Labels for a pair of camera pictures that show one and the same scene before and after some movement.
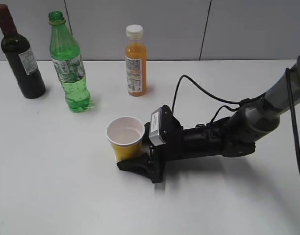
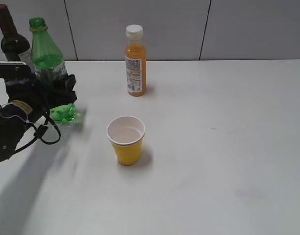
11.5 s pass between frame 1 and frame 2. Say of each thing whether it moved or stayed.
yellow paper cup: stayed
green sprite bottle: moved
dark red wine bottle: stayed
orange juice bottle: stayed
